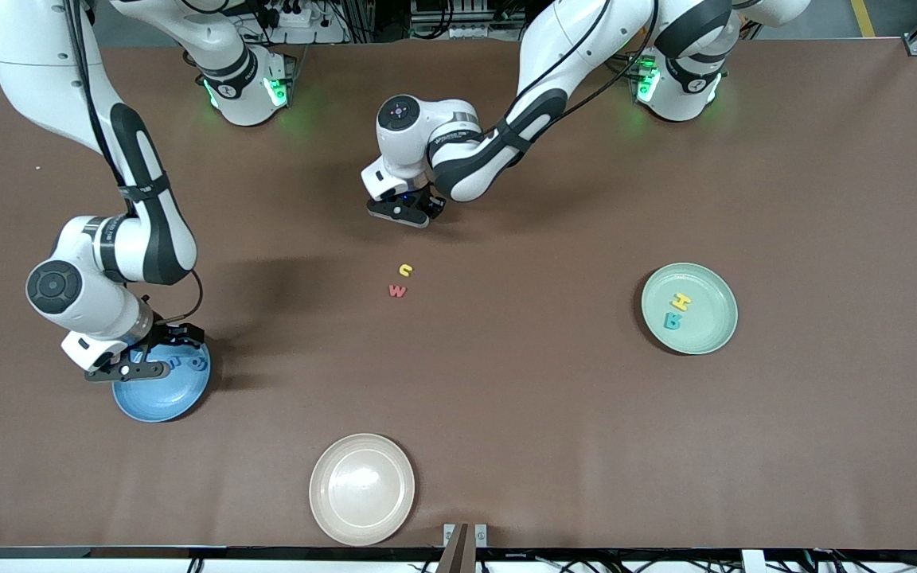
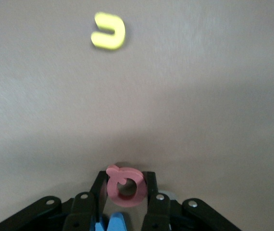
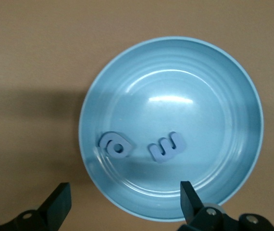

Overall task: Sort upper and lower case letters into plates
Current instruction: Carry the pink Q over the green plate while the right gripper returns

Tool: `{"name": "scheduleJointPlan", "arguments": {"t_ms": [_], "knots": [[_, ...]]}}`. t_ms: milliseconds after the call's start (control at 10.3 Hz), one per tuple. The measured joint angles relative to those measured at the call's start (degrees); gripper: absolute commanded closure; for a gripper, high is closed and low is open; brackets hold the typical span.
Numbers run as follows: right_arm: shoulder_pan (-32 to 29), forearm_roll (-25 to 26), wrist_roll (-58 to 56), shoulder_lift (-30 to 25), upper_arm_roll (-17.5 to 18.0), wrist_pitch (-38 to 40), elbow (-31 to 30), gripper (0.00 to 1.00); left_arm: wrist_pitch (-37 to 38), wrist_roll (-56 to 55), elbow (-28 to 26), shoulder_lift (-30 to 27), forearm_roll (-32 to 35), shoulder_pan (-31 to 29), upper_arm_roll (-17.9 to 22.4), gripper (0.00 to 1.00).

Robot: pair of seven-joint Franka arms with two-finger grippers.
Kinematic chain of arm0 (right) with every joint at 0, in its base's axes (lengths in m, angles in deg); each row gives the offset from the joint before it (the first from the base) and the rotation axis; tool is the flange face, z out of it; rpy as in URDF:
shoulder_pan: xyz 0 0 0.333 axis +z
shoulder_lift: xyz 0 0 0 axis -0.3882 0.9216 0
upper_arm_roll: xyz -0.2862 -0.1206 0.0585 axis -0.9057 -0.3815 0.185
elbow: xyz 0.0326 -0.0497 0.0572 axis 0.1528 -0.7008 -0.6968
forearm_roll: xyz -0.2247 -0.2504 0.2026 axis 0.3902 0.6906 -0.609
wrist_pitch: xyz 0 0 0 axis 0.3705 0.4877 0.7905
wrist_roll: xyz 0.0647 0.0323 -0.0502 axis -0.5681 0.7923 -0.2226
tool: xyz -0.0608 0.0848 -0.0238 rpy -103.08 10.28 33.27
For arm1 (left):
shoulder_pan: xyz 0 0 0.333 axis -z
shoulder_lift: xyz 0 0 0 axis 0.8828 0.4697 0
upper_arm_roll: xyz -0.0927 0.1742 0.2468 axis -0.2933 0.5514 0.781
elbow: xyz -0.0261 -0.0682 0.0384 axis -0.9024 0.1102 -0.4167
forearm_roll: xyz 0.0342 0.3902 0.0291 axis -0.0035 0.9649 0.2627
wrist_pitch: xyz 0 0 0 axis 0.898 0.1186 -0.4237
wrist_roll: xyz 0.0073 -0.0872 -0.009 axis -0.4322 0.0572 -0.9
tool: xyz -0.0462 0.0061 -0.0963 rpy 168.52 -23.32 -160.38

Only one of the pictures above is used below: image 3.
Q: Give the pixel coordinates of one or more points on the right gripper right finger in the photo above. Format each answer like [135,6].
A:
[192,211]

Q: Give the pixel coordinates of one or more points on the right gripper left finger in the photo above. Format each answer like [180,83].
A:
[55,207]

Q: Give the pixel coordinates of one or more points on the blue foam small a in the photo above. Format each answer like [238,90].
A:
[116,145]

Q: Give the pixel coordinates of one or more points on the blue foam small m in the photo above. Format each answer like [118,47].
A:
[167,148]

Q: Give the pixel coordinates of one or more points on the blue plate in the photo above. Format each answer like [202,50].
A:
[199,101]

